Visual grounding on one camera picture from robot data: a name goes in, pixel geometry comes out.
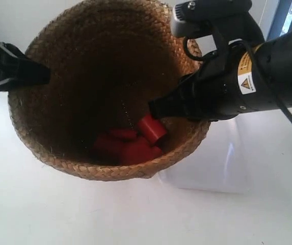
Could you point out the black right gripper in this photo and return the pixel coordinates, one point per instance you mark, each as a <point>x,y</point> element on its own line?
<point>214,94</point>

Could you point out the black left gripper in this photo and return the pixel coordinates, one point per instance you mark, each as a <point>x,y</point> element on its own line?
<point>16,69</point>

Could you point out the brown woven basket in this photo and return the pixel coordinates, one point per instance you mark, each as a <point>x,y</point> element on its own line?
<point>108,59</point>

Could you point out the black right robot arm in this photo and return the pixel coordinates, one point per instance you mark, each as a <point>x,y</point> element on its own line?
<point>274,63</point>

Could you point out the red cylinder upper right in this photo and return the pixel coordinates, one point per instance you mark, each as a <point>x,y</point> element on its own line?
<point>152,129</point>

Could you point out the red cylinder middle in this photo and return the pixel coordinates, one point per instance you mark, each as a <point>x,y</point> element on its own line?
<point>139,151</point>

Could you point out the white rectangular plastic tray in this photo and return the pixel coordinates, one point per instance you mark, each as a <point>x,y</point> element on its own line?
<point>217,164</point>

